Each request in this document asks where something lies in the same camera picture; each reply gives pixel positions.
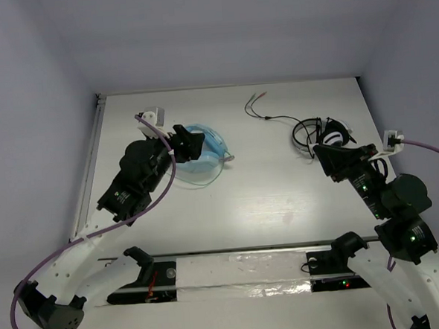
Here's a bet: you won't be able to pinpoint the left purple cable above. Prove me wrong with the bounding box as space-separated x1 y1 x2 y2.
0 113 187 329

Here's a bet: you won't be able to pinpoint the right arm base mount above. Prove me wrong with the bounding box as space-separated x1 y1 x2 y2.
301 231 369 293

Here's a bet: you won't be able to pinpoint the light blue headphones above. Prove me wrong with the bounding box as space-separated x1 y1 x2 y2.
177 124 234 173

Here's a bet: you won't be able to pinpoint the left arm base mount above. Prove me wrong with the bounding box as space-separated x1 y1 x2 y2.
107 246 177 305

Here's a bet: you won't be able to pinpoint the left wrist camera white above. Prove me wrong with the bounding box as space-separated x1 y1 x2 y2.
135 106 168 138

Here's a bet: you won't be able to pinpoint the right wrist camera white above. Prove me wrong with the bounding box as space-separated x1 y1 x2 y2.
371 130 404 161

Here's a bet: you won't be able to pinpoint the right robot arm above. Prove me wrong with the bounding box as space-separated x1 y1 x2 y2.
313 136 439 329

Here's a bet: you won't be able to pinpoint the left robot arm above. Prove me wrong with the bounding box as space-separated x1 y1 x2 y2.
10 124 205 329

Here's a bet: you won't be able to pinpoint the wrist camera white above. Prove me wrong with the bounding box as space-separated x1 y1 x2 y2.
135 106 168 138
371 130 404 161

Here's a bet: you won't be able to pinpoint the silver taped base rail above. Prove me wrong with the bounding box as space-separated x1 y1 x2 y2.
107 246 368 305

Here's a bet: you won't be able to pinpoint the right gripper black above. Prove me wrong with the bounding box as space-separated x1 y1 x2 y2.
311 138 391 222

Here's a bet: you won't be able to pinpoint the black white headphones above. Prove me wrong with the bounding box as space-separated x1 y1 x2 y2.
291 117 356 159

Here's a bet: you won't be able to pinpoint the black headphone cable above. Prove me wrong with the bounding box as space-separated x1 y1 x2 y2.
243 89 304 129

